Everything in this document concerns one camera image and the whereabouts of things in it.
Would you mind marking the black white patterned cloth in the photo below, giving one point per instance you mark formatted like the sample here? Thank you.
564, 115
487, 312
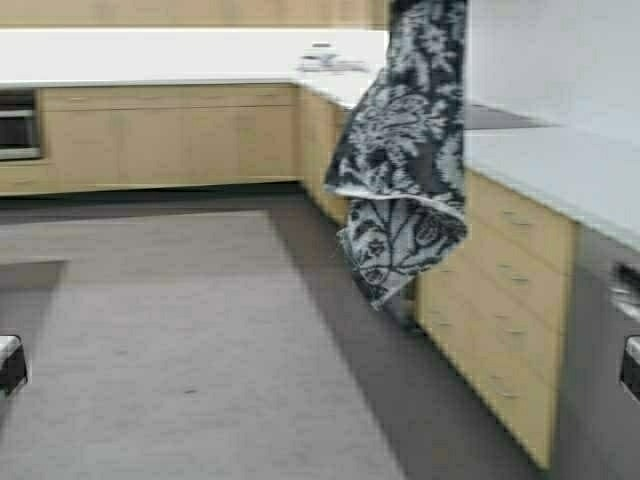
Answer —
399, 161

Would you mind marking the wine glass with rose wine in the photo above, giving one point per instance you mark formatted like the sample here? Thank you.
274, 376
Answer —
324, 57

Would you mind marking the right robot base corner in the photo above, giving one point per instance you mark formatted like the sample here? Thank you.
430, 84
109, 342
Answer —
629, 372

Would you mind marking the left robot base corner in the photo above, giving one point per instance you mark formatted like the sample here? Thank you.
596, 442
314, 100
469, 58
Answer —
14, 370

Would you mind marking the built-in steel oven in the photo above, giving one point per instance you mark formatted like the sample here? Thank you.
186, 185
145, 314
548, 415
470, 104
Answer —
19, 128

